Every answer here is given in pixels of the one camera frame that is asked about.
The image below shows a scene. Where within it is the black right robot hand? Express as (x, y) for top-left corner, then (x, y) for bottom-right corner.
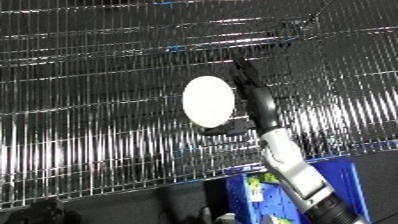
(199, 49), (283, 137)

